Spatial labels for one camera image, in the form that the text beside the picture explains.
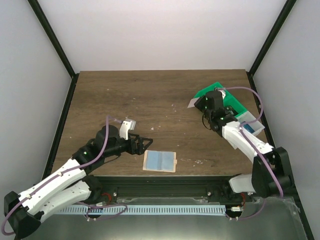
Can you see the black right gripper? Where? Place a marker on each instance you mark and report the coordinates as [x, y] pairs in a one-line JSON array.
[[200, 103]]

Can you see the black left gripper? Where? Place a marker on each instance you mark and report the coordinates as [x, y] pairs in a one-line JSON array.
[[135, 144]]

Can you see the white red card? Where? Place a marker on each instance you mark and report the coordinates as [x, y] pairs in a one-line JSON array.
[[192, 102]]

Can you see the beige leather card holder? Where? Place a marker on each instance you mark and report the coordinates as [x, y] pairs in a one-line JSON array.
[[160, 161]]

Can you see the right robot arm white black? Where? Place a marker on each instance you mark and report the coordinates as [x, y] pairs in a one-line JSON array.
[[271, 170]]

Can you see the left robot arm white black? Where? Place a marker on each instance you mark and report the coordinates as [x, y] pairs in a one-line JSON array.
[[72, 182]]

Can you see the green plastic bin middle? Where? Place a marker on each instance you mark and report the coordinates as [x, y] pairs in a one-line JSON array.
[[234, 103]]

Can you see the green plastic bin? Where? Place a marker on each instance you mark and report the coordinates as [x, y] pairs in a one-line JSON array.
[[216, 85], [234, 103]]

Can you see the green plastic bin far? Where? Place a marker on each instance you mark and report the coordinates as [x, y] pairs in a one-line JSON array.
[[216, 85]]

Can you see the white plastic bin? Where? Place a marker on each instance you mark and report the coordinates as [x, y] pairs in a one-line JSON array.
[[247, 117]]

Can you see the metal sheet front panel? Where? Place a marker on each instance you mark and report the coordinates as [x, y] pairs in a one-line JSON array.
[[278, 220]]

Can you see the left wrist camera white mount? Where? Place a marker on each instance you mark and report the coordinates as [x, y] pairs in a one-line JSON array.
[[126, 126]]

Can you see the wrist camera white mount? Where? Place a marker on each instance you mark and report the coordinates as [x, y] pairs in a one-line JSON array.
[[222, 91], [126, 126]]

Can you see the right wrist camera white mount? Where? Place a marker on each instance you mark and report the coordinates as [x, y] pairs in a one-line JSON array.
[[222, 91]]

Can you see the black frame side rail right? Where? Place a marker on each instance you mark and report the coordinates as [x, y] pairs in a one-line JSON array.
[[263, 118]]

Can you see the black frame side rail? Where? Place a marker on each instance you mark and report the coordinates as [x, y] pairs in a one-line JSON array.
[[60, 127], [263, 118]]

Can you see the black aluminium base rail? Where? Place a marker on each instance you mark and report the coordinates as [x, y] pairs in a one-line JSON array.
[[115, 188]]

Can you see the black frame side rail left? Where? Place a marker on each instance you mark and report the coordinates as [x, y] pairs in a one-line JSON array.
[[60, 127]]

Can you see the light blue slotted cable duct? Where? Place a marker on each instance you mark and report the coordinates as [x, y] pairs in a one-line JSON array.
[[201, 210]]

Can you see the black frame post right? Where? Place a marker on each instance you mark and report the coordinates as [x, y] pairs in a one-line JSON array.
[[280, 20]]

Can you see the black frame post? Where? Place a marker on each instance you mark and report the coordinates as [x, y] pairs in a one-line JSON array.
[[44, 22], [280, 20]]

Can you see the black frame post left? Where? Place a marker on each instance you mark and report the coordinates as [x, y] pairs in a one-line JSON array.
[[44, 22]]

